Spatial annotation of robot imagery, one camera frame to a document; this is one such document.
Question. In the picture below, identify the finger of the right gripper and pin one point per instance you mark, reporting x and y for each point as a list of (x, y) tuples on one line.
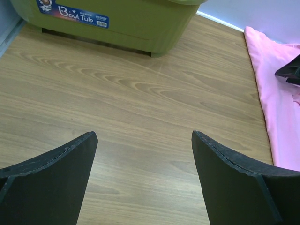
[(291, 71)]

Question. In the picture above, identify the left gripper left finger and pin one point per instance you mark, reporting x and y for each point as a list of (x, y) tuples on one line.
[(48, 189)]

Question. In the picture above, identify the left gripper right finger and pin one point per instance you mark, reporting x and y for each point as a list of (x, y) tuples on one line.
[(239, 190)]

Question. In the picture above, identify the pink t shirt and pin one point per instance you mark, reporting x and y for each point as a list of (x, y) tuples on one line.
[(280, 100)]

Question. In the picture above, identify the green plastic basket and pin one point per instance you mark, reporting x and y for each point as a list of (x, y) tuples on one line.
[(152, 26)]

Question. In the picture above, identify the aluminium frame rail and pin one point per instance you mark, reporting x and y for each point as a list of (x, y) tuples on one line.
[(9, 38)]

